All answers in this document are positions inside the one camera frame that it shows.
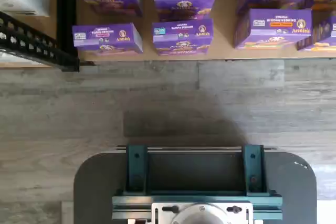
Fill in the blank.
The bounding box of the grey robot base platform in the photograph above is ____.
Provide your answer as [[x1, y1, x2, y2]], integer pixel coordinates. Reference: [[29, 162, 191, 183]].
[[73, 150, 318, 224]]

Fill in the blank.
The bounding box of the white metal mounting plate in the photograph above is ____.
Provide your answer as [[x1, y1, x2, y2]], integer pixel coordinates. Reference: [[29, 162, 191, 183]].
[[151, 201, 254, 224]]

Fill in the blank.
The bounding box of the black metal shelving rack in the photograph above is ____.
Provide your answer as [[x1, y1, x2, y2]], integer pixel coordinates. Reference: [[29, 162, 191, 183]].
[[0, 0, 336, 73], [0, 10, 80, 73]]

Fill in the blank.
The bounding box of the white patterned carton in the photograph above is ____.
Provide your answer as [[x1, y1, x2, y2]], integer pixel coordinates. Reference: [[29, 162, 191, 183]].
[[0, 47, 49, 64], [0, 0, 51, 18]]

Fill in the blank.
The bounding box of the teal aluminium mounting frame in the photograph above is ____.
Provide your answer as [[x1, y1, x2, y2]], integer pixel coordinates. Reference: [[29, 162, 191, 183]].
[[112, 144, 284, 221]]

